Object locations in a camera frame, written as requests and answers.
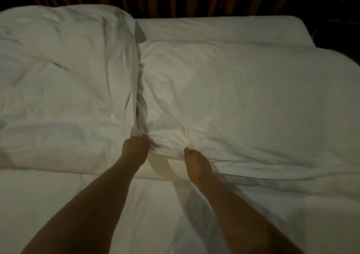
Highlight person's right hand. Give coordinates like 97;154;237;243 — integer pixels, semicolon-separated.
183;147;216;185

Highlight person's left hand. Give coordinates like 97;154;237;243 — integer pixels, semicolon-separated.
121;134;151;167

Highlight white pillow with grey tag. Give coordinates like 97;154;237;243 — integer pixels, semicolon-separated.
0;5;148;176

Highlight person's right forearm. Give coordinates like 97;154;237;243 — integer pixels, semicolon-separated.
191;175;305;254

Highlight person's left forearm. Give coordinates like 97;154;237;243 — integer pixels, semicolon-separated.
20;159;147;254

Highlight white bed sheet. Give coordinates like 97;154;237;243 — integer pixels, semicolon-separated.
0;165;360;254

